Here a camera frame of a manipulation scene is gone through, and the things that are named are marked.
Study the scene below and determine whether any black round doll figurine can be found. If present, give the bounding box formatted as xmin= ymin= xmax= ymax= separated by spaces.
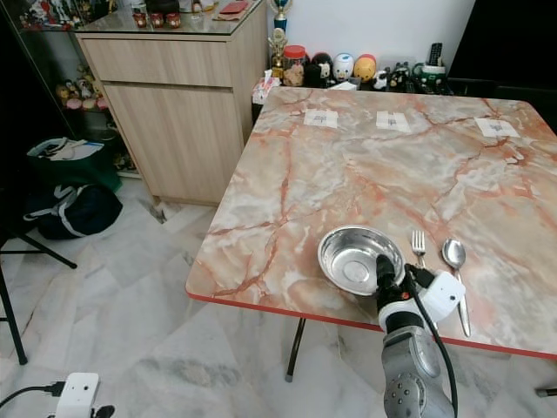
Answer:
xmin=308 ymin=52 xmax=333 ymax=87

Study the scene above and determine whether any flat red box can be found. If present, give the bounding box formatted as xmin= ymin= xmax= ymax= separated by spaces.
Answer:
xmin=217 ymin=1 xmax=251 ymax=18

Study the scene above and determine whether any dark blue duffel bag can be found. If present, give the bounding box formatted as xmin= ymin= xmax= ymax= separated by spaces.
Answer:
xmin=23 ymin=183 xmax=124 ymax=241

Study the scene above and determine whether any green shopping bag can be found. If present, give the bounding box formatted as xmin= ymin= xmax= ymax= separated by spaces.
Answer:
xmin=25 ymin=137 xmax=124 ymax=193

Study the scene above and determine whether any white paper marker tag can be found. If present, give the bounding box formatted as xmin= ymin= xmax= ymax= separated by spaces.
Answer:
xmin=375 ymin=111 xmax=413 ymax=133
xmin=474 ymin=117 xmax=522 ymax=139
xmin=303 ymin=109 xmax=340 ymax=129

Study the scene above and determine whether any gold trophy cup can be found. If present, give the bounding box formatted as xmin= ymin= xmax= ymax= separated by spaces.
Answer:
xmin=269 ymin=0 xmax=293 ymax=78

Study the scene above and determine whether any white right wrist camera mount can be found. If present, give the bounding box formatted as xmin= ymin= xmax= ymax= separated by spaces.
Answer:
xmin=378 ymin=271 xmax=468 ymax=334

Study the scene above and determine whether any white round doll figurine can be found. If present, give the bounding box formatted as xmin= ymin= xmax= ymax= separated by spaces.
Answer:
xmin=332 ymin=53 xmax=355 ymax=84

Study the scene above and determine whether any light wooden cabinet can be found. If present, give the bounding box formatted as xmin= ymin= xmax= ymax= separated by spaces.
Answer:
xmin=74 ymin=0 xmax=270 ymax=207

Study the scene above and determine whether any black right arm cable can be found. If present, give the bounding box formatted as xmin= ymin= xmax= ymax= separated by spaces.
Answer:
xmin=402 ymin=272 xmax=461 ymax=415

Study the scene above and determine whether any round stainless steel bowl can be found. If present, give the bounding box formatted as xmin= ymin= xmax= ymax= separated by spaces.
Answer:
xmin=318 ymin=226 xmax=406 ymax=297

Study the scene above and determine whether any dark green mug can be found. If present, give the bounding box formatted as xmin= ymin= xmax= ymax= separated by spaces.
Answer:
xmin=413 ymin=63 xmax=450 ymax=93

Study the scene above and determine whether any black television screen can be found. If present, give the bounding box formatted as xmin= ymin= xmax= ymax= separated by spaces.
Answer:
xmin=447 ymin=0 xmax=557 ymax=98

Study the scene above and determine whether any yellow round doll figurine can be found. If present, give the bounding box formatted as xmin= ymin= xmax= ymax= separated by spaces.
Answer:
xmin=353 ymin=54 xmax=378 ymax=84

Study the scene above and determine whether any black remote control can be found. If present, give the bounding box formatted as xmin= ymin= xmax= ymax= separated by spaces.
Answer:
xmin=426 ymin=42 xmax=445 ymax=69

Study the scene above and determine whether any red white tissue pack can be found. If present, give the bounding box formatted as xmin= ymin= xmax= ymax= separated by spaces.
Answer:
xmin=252 ymin=71 xmax=282 ymax=105

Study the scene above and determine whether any black metal stand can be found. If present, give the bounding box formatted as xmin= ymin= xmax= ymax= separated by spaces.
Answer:
xmin=0 ymin=233 xmax=78 ymax=366

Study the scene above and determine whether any black metal table leg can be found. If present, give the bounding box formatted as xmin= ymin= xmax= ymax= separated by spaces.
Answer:
xmin=284 ymin=317 xmax=308 ymax=383

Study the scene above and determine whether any glass display cabinet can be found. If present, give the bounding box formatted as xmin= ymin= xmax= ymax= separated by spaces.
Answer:
xmin=3 ymin=0 xmax=140 ymax=175

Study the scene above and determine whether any stainless steel fork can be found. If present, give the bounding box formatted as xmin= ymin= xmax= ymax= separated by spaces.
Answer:
xmin=411 ymin=230 xmax=433 ymax=273

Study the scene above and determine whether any red lidded snack jar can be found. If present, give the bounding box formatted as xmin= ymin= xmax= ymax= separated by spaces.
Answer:
xmin=282 ymin=45 xmax=308 ymax=88

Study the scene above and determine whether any stainless steel spoon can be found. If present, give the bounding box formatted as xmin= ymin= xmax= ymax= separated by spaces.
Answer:
xmin=441 ymin=239 xmax=473 ymax=338

